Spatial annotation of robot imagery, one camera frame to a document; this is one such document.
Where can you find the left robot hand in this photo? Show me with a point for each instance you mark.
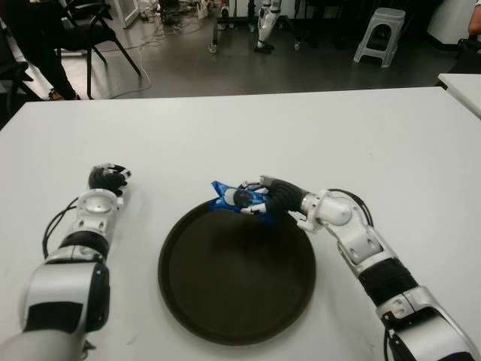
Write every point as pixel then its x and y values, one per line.
pixel 107 179

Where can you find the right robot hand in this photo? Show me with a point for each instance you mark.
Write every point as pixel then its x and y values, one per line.
pixel 283 197

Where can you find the blue Oreo cookie packet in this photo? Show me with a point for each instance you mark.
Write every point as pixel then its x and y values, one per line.
pixel 225 197

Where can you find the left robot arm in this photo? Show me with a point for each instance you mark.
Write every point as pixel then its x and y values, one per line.
pixel 64 286

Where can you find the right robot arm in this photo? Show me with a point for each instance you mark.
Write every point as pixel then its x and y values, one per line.
pixel 376 263

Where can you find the round dark brown tray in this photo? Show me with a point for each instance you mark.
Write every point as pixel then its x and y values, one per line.
pixel 236 282

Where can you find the person in black trousers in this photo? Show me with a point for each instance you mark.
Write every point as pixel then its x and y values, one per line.
pixel 56 67

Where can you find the black office chair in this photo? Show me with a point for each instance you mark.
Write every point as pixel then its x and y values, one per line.
pixel 15 73

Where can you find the white framed panel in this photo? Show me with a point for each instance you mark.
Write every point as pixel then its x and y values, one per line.
pixel 127 11

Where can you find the white humanoid robot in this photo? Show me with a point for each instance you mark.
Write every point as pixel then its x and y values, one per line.
pixel 265 22

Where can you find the grey plastic stool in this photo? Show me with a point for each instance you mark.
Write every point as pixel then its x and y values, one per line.
pixel 387 17

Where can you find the black armrest seat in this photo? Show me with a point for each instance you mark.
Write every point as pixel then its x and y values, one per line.
pixel 467 49

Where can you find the seated person in white shirt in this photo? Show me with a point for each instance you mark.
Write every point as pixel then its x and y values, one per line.
pixel 475 22

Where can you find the black metal-frame chair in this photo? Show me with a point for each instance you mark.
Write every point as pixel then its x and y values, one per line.
pixel 90 35

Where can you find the black wheeled gantry frame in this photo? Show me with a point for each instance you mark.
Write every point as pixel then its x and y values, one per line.
pixel 214 34

